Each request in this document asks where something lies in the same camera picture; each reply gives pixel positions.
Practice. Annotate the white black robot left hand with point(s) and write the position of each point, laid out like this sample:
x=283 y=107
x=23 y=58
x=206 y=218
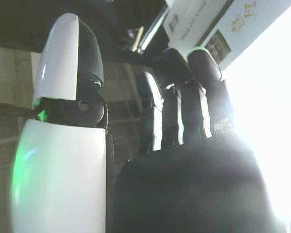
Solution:
x=184 y=189

